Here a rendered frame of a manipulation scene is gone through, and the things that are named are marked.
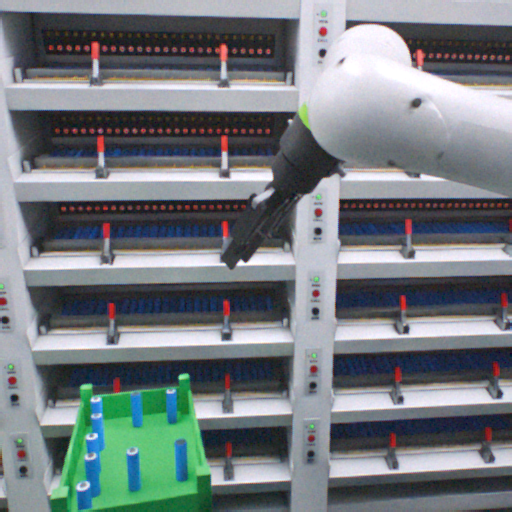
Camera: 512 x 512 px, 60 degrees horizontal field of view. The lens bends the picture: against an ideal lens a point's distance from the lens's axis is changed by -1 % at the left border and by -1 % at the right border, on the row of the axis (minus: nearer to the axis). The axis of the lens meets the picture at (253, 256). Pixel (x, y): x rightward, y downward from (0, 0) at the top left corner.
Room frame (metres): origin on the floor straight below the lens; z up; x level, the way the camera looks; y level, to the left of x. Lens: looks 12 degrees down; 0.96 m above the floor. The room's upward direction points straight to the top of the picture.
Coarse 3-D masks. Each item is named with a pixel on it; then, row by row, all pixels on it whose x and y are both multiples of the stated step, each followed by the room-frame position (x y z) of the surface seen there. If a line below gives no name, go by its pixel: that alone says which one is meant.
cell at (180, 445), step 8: (176, 440) 0.61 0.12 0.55; (184, 440) 0.61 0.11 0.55; (176, 448) 0.60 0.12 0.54; (184, 448) 0.60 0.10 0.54; (176, 456) 0.60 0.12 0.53; (184, 456) 0.60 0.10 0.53; (176, 464) 0.60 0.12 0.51; (184, 464) 0.60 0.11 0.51; (176, 472) 0.60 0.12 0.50; (184, 472) 0.60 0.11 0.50; (184, 480) 0.60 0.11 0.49
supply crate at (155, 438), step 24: (120, 408) 0.78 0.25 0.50; (144, 408) 0.79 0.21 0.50; (192, 408) 0.72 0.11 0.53; (72, 432) 0.65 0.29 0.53; (120, 432) 0.73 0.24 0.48; (144, 432) 0.73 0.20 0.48; (168, 432) 0.73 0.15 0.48; (192, 432) 0.73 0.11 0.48; (72, 456) 0.61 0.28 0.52; (120, 456) 0.66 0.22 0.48; (144, 456) 0.66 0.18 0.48; (168, 456) 0.66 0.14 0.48; (192, 456) 0.66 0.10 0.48; (72, 480) 0.59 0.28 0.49; (120, 480) 0.60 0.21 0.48; (144, 480) 0.60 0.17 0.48; (168, 480) 0.60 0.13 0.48; (192, 480) 0.60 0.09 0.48; (72, 504) 0.55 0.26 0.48; (96, 504) 0.55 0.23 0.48; (120, 504) 0.49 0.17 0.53; (144, 504) 0.50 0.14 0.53; (168, 504) 0.51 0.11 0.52; (192, 504) 0.51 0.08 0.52
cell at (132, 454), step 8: (128, 448) 0.59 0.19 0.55; (136, 448) 0.59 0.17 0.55; (128, 456) 0.58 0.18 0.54; (136, 456) 0.58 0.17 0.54; (128, 464) 0.58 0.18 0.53; (136, 464) 0.58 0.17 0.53; (128, 472) 0.58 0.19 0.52; (136, 472) 0.58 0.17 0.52; (128, 480) 0.58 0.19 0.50; (136, 480) 0.58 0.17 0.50; (136, 488) 0.58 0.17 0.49
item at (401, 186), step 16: (352, 176) 1.03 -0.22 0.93; (368, 176) 1.04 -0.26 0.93; (384, 176) 1.04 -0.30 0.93; (400, 176) 1.05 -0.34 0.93; (432, 176) 1.05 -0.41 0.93; (352, 192) 1.02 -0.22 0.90; (368, 192) 1.03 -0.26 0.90; (384, 192) 1.03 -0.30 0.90; (400, 192) 1.03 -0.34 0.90; (416, 192) 1.04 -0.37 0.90; (432, 192) 1.04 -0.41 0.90; (448, 192) 1.04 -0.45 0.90; (464, 192) 1.05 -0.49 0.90; (480, 192) 1.05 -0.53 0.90
